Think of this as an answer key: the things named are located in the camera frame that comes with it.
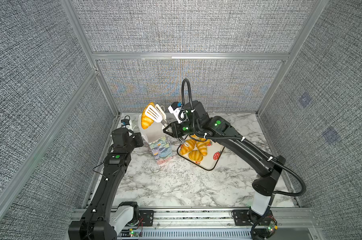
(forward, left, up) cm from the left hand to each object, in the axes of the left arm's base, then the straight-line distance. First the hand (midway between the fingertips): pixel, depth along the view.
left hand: (138, 133), depth 79 cm
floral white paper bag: (-6, -11, 0) cm, 13 cm away
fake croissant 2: (+3, -28, -19) cm, 34 cm away
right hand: (-6, -15, +10) cm, 19 cm away
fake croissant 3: (+1, -37, -18) cm, 41 cm away
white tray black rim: (-7, -40, -23) cm, 47 cm away
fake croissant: (-5, -32, -18) cm, 37 cm away
